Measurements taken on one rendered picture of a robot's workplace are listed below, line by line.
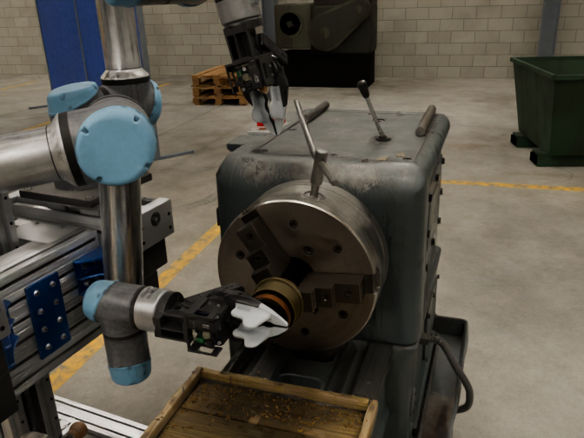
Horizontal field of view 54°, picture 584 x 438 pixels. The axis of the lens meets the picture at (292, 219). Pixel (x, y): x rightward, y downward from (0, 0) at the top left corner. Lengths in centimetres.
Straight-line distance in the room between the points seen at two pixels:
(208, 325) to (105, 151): 31
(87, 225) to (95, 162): 58
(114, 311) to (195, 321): 16
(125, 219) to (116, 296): 15
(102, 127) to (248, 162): 43
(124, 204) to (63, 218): 44
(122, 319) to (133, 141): 31
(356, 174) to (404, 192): 10
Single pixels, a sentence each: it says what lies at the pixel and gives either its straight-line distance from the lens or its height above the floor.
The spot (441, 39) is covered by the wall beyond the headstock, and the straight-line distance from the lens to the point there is 1101.
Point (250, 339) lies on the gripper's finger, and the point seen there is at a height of 106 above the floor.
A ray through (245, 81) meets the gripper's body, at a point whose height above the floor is 143.
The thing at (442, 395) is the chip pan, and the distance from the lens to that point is 170.
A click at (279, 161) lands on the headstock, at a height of 125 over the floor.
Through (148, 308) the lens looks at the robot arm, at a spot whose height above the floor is 110.
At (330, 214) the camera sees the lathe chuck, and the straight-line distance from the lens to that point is 101.
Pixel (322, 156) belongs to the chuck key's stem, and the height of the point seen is 131.
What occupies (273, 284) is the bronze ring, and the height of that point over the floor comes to 112.
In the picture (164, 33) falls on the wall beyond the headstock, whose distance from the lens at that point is 1252.
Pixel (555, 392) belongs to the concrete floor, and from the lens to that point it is 273.
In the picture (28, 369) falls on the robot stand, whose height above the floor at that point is 85.
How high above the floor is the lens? 159
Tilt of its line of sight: 22 degrees down
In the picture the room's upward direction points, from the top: 2 degrees counter-clockwise
